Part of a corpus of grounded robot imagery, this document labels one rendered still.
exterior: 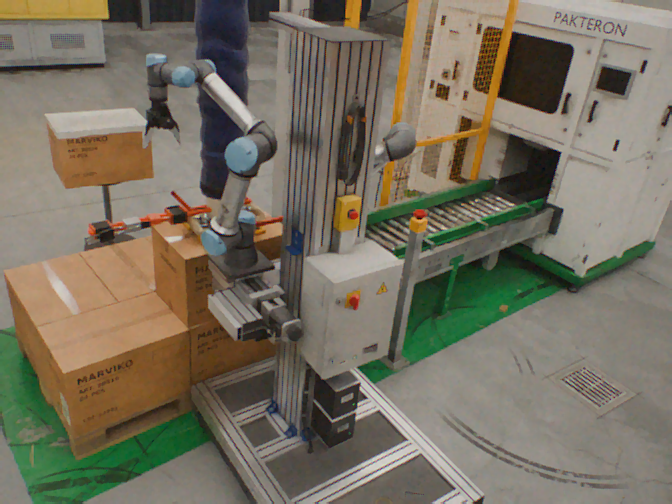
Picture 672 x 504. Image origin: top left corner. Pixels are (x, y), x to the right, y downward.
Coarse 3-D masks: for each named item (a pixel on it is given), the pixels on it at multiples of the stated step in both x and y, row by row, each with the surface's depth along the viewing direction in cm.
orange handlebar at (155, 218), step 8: (248, 200) 304; (192, 208) 290; (208, 208) 291; (152, 216) 278; (160, 216) 281; (168, 216) 280; (112, 224) 269; (120, 224) 271; (152, 224) 276; (256, 224) 283; (264, 224) 285; (88, 232) 262
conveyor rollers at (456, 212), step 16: (480, 192) 488; (432, 208) 449; (448, 208) 451; (464, 208) 458; (480, 208) 458; (496, 208) 459; (384, 224) 416; (400, 224) 427; (432, 224) 427; (448, 224) 428; (368, 240) 392; (384, 240) 395; (400, 240) 404
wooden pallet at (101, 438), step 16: (48, 400) 312; (176, 400) 315; (128, 416) 294; (144, 416) 311; (160, 416) 312; (96, 432) 286; (112, 432) 300; (128, 432) 301; (80, 448) 284; (96, 448) 290
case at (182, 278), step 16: (160, 224) 302; (272, 224) 314; (160, 240) 295; (176, 240) 289; (192, 240) 291; (256, 240) 297; (272, 240) 302; (160, 256) 301; (176, 256) 282; (192, 256) 277; (272, 256) 307; (160, 272) 307; (176, 272) 287; (192, 272) 281; (208, 272) 286; (160, 288) 313; (176, 288) 293; (192, 288) 285; (208, 288) 291; (176, 304) 299; (192, 304) 289; (192, 320) 294; (208, 320) 300
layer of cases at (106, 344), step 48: (144, 240) 366; (48, 288) 313; (96, 288) 317; (144, 288) 321; (48, 336) 280; (96, 336) 283; (144, 336) 286; (192, 336) 298; (48, 384) 299; (96, 384) 273; (144, 384) 292
